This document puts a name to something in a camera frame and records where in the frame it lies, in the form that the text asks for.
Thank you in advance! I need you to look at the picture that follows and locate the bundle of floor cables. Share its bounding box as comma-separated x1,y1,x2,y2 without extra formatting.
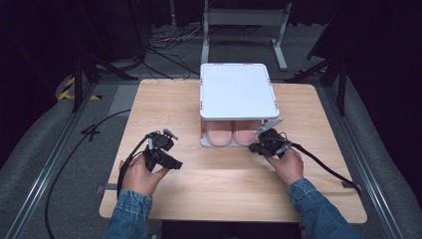
144,22,204,81

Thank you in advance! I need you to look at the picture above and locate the grey metal stand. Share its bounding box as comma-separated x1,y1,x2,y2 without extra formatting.
200,0,294,72

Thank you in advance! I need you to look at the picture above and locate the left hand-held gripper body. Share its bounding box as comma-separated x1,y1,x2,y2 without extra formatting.
143,128,179,172

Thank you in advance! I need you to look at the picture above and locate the black cable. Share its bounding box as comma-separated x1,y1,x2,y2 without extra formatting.
291,141,363,194
115,133,151,200
44,109,132,239

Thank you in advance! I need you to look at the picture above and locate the pink slipper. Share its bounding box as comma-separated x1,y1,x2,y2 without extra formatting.
205,119,234,146
233,119,262,146

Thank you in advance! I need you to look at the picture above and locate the person's right hand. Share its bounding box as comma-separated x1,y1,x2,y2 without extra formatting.
264,147,305,187

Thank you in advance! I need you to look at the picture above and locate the black stand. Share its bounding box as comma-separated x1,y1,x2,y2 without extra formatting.
72,52,139,114
284,55,350,117

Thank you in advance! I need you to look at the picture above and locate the metal floor rail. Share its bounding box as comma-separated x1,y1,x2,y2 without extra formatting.
321,85,406,239
2,82,98,239

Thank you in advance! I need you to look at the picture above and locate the person's left hand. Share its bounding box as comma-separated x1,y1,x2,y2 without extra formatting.
117,154,170,197

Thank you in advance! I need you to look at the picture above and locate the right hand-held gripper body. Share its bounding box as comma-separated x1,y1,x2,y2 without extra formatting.
255,118,294,158

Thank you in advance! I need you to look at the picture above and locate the white shoe rack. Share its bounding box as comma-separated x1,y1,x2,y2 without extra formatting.
198,63,281,148

